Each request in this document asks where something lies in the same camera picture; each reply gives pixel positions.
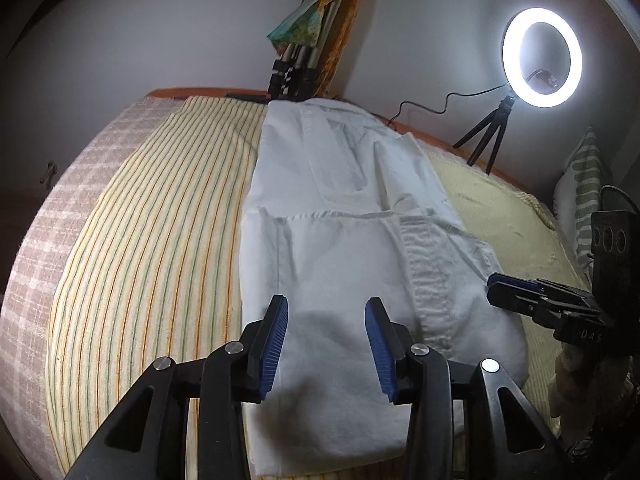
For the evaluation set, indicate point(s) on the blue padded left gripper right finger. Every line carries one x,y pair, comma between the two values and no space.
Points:
389,342

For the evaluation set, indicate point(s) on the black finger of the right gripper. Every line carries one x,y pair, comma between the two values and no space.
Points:
552,313

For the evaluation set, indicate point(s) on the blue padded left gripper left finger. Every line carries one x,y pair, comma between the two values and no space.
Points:
263,341

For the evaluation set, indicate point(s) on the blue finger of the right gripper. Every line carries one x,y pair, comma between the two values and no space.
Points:
502,285

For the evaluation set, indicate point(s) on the white garment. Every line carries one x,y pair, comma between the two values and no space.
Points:
342,209

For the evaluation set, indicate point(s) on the gloved right hand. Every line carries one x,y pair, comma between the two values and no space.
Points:
584,389

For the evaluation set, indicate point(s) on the green white wavy pillow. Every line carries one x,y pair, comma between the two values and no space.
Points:
576,195

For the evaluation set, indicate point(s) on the yellow striped bed sheet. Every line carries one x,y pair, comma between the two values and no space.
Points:
155,269

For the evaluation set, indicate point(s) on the small black tripod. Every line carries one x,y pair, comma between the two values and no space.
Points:
493,127

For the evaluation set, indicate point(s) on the pink checked blanket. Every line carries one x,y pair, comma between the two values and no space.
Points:
38,268

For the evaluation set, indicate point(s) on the folded silver tripod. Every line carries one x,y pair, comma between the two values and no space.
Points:
300,57

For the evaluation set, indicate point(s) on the colourful hanging cloth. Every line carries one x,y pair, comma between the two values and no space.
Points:
315,15

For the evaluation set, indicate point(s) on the white ring light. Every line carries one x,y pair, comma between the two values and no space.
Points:
541,58

